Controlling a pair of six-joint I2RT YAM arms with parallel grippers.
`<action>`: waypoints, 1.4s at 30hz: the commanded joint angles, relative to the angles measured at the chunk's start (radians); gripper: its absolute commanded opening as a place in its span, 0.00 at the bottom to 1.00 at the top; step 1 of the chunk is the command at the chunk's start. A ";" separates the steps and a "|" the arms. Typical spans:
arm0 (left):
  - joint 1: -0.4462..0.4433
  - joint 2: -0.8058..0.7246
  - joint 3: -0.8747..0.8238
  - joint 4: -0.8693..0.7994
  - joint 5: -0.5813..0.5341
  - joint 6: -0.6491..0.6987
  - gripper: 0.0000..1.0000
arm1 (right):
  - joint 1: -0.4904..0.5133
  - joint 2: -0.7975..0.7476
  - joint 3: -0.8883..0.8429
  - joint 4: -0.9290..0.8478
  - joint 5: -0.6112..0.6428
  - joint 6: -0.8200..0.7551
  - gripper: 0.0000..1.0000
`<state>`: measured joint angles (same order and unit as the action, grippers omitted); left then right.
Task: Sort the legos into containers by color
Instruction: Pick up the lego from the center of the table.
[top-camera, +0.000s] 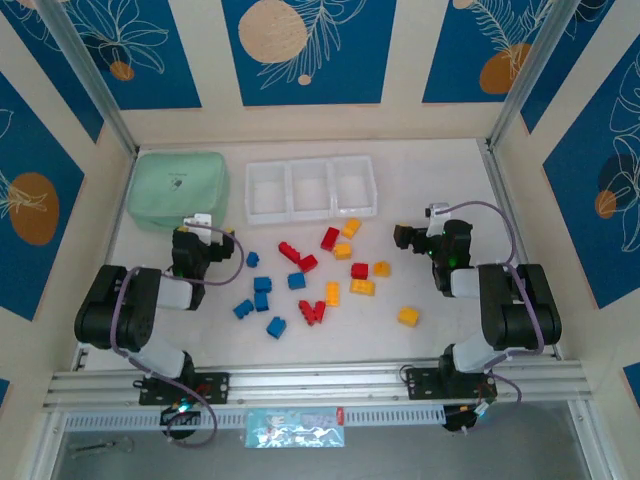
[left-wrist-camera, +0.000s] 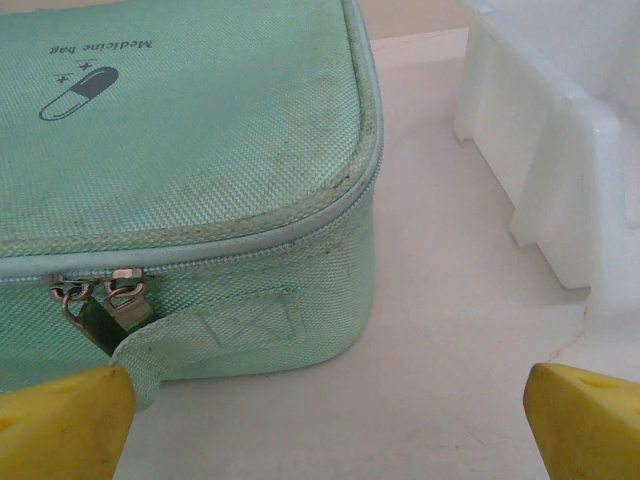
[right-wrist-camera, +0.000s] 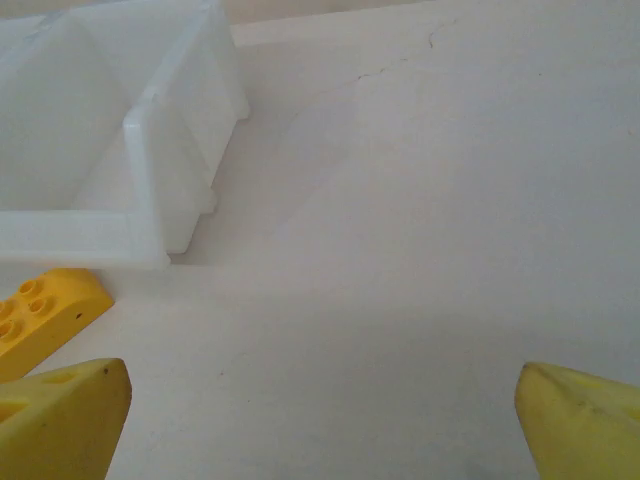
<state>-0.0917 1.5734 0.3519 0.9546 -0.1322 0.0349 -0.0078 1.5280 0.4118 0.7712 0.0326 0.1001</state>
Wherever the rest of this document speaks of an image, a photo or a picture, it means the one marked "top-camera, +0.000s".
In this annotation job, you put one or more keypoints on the aluminium side rail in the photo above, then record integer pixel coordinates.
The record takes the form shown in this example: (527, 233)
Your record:
(505, 200)

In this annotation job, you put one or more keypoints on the red lego brick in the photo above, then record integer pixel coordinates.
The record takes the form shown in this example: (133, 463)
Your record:
(330, 238)
(318, 313)
(304, 307)
(308, 263)
(289, 251)
(359, 270)

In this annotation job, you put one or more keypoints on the yellow lego brick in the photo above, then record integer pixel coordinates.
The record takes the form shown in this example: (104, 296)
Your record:
(381, 269)
(332, 293)
(342, 250)
(351, 228)
(362, 287)
(408, 316)

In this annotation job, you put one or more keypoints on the black electronics hub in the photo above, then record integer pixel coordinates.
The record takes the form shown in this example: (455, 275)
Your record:
(177, 412)
(465, 417)

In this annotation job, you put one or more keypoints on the mint green zipper pouch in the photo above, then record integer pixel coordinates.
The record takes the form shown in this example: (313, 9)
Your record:
(172, 187)

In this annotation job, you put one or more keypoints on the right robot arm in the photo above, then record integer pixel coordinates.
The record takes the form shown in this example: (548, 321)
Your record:
(525, 310)

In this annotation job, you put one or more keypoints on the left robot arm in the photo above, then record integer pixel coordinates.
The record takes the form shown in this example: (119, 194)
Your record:
(115, 310)

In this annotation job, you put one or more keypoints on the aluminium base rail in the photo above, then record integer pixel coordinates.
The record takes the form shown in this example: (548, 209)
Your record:
(320, 382)

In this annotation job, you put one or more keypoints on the printed plastic packet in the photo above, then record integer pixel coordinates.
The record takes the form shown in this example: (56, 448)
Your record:
(295, 427)

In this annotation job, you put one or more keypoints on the aluminium frame post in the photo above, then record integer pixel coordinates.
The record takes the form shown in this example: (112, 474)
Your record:
(530, 65)
(85, 65)

